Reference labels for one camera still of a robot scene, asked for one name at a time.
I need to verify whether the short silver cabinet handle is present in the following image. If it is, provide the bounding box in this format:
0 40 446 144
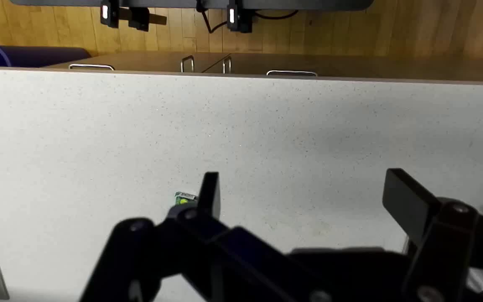
216 53 235 75
178 53 196 75

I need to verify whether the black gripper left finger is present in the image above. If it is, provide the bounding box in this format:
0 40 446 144
79 169 339 302

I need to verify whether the black floor cable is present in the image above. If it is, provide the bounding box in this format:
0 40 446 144
195 0 300 35

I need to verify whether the dark stand bar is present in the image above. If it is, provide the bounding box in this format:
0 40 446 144
10 0 376 11

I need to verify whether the wooden base cabinet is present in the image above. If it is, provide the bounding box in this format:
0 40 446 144
44 50 483 83

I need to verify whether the green snack sachet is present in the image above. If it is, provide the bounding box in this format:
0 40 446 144
173 189 200 207

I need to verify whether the black stand clamp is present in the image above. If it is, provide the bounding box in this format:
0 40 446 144
127 4 168 33
99 0 122 28
226 1 255 35

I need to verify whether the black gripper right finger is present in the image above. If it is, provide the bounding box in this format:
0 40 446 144
381 167 483 302

